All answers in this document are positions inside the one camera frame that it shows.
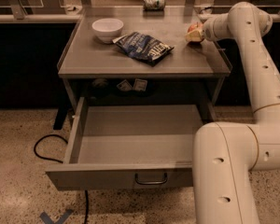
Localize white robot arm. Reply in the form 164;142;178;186
192;2;280;224

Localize black metal drawer handle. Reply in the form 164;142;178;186
134;172;168;186

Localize white label tag right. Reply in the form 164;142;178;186
133;78;147;91

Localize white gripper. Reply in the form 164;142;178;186
185;13;231;43

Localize white ceramic bowl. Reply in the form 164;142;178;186
91;18;124;44

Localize crumpled white green snack bag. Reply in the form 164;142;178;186
143;0;166;10

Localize blue chip bag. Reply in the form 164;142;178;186
113;32;173;66

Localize white label tag left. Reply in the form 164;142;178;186
117;79;133;92

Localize black floor cable left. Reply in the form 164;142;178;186
33;133;90;224

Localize white label tag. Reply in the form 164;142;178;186
117;79;133;92
133;78;147;91

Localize grey metal cabinet table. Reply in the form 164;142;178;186
59;7;231;106

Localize open grey top drawer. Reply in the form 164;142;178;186
46;97;214;190

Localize red apple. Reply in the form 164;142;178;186
188;22;203;33

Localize blue tape floor mark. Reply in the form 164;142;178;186
39;209;73;224

